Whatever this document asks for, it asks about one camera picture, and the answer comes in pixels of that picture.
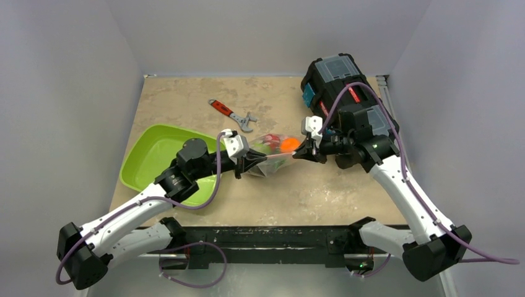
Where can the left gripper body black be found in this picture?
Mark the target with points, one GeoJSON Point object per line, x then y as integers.
{"type": "Point", "coordinates": [239, 166]}

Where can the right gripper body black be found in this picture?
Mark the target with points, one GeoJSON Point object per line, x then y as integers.
{"type": "Point", "coordinates": [313, 149]}

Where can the orange fake tangerine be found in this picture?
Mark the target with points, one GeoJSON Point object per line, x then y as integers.
{"type": "Point", "coordinates": [289, 145]}

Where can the clear zip top bag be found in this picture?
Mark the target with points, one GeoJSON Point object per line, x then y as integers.
{"type": "Point", "coordinates": [275, 161]}

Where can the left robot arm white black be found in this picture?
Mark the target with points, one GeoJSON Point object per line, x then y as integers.
{"type": "Point", "coordinates": [87, 252]}

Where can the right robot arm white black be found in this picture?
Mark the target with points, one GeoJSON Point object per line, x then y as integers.
{"type": "Point", "coordinates": [432, 243]}

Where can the red fake fruit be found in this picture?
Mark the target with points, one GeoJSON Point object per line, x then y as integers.
{"type": "Point", "coordinates": [272, 141]}

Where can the black plastic toolbox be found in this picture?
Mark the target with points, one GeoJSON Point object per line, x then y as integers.
{"type": "Point", "coordinates": [336, 90]}

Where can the green plastic tray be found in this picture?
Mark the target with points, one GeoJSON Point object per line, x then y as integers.
{"type": "Point", "coordinates": [153, 152]}

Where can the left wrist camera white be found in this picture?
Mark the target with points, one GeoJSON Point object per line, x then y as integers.
{"type": "Point", "coordinates": [236, 144]}

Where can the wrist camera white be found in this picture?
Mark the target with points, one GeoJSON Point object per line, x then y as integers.
{"type": "Point", "coordinates": [312, 126]}
{"type": "Point", "coordinates": [236, 144]}

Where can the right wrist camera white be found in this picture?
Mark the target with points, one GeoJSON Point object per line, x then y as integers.
{"type": "Point", "coordinates": [312, 126]}

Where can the red handled adjustable wrench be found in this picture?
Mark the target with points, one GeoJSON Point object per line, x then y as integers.
{"type": "Point", "coordinates": [242, 121]}

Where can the black mounting base rail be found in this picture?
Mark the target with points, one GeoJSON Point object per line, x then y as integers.
{"type": "Point", "coordinates": [330, 246]}

